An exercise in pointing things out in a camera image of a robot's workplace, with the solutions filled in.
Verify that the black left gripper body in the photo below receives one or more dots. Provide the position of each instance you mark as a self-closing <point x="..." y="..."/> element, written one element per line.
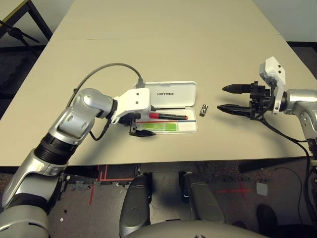
<point x="127" y="119"/>

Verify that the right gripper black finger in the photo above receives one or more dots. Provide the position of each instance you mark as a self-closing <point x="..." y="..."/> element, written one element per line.
<point x="235" y="109"/>
<point x="237" y="88"/>

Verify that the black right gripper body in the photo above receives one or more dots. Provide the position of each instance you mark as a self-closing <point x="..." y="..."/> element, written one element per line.
<point x="261" y="98"/>

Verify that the red black marker pen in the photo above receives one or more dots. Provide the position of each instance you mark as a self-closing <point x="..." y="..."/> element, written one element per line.
<point x="168" y="115"/>

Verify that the green highlighter marker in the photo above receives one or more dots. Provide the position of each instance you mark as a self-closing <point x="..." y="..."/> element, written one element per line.
<point x="171" y="127"/>

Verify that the white plastic pencil case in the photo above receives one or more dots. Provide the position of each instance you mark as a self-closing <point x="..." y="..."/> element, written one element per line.
<point x="178" y="94"/>

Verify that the small black binder clip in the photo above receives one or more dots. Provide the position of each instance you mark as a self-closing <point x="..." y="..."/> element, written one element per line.
<point x="204" y="110"/>

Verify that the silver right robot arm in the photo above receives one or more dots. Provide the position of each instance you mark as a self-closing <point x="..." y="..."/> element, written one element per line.
<point x="302" y="101"/>

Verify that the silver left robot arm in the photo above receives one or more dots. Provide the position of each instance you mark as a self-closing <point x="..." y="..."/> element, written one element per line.
<point x="74" y="119"/>

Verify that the grey robot left leg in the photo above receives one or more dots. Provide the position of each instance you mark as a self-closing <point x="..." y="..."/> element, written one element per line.
<point x="135" y="205"/>

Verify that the grey robot leg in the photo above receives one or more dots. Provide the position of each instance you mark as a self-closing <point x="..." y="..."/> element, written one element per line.
<point x="203" y="198"/>
<point x="135" y="205"/>

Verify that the pale square floor sheet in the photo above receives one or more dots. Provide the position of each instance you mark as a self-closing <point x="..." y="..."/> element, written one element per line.
<point x="262" y="189"/>

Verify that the grey robot right leg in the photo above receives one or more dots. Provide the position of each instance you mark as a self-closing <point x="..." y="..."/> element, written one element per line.
<point x="203" y="198"/>

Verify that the grey robot torso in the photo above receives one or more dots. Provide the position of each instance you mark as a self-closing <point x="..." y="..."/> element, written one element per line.
<point x="185" y="229"/>

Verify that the black tripod stand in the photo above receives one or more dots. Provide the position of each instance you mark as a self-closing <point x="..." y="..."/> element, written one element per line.
<point x="16" y="32"/>

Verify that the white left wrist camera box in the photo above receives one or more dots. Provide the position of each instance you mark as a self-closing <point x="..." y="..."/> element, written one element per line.
<point x="136" y="99"/>

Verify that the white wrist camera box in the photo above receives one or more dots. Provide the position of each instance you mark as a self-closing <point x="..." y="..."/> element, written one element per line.
<point x="273" y="67"/>
<point x="136" y="99"/>

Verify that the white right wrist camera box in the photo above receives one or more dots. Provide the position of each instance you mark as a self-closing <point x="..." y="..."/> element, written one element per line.
<point x="273" y="67"/>

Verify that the side table with black frame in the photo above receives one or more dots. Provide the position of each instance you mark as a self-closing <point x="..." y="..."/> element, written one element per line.
<point x="15" y="7"/>

